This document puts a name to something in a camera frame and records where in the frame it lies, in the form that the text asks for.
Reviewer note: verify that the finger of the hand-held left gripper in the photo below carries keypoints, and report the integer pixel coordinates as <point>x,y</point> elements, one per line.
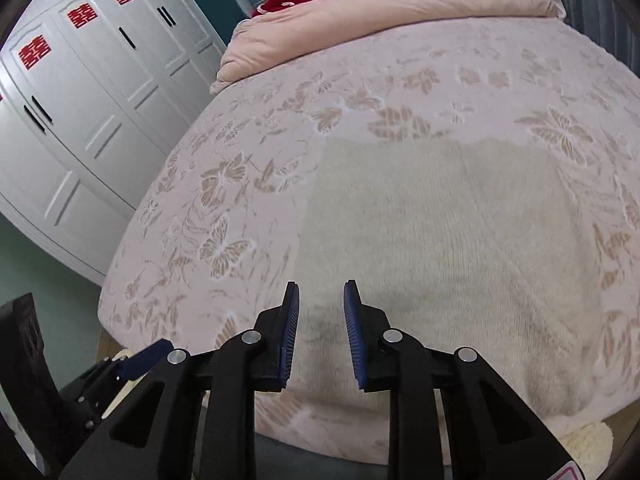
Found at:
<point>145,360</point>

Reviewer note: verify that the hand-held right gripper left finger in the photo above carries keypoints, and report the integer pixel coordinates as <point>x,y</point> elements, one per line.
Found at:
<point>290,340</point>

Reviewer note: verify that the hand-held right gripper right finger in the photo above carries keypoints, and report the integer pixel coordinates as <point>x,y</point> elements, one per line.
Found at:
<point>352,340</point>

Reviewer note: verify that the beige sweater with black hearts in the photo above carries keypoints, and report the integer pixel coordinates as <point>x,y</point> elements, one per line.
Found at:
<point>450,240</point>

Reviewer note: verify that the white wardrobe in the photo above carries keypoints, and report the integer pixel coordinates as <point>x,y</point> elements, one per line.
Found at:
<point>100,110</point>

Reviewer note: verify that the cream fluffy rug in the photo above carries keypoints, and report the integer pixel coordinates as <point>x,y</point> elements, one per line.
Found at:
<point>590,442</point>

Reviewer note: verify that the pink duvet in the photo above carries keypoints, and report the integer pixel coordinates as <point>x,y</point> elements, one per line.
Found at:
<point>400,5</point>

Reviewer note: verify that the blue-grey curtain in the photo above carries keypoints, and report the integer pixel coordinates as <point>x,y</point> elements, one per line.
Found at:
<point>600,10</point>

